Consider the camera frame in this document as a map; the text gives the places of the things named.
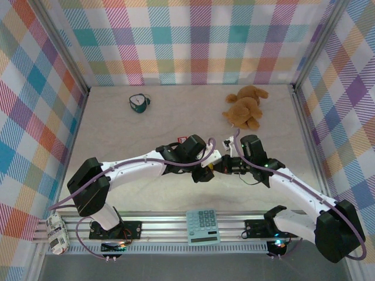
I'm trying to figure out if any brown plush toy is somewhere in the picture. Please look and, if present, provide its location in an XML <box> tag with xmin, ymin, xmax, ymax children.
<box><xmin>221</xmin><ymin>85</ymin><xmax>270</xmax><ymax>130</ymax></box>

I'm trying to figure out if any teal calculator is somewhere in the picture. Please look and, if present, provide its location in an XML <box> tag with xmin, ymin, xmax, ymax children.
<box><xmin>186</xmin><ymin>208</ymin><xmax>220</xmax><ymax>246</ymax></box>

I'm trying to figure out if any teal alarm clock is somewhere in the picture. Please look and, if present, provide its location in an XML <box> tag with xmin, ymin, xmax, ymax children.
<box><xmin>128</xmin><ymin>92</ymin><xmax>152</xmax><ymax>114</ymax></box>

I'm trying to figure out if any newsprint wrapped carton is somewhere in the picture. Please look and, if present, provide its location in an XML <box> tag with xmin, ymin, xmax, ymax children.
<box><xmin>45</xmin><ymin>214</ymin><xmax>71</xmax><ymax>256</ymax></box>

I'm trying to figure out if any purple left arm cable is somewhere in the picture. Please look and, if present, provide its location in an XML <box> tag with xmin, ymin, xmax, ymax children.
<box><xmin>48</xmin><ymin>138</ymin><xmax>218</xmax><ymax>261</ymax></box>

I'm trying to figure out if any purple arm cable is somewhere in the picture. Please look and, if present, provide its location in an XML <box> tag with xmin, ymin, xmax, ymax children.
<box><xmin>48</xmin><ymin>138</ymin><xmax>218</xmax><ymax>261</ymax></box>
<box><xmin>234</xmin><ymin>128</ymin><xmax>367</xmax><ymax>261</ymax></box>

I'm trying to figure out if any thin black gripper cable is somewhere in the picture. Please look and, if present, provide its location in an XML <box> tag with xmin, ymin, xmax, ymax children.
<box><xmin>237</xmin><ymin>172</ymin><xmax>260</xmax><ymax>186</ymax></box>

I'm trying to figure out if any aluminium side rail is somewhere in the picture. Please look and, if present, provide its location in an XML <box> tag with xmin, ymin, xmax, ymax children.
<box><xmin>288</xmin><ymin>84</ymin><xmax>336</xmax><ymax>207</ymax></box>

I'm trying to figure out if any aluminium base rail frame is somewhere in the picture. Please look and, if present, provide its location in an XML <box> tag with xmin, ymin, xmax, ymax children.
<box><xmin>32</xmin><ymin>209</ymin><xmax>323</xmax><ymax>244</ymax></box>

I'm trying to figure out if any grey slotted cable duct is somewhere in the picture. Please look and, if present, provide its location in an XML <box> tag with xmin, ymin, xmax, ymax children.
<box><xmin>46</xmin><ymin>244</ymin><xmax>270</xmax><ymax>256</ymax></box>

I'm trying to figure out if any aluminium corner post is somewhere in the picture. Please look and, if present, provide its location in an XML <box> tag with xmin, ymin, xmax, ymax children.
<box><xmin>30</xmin><ymin>0</ymin><xmax>91</xmax><ymax>99</ymax></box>
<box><xmin>292</xmin><ymin>0</ymin><xmax>354</xmax><ymax>88</ymax></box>

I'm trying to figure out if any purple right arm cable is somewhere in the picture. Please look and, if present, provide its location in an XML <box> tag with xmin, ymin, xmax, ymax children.
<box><xmin>234</xmin><ymin>128</ymin><xmax>367</xmax><ymax>261</ymax></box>

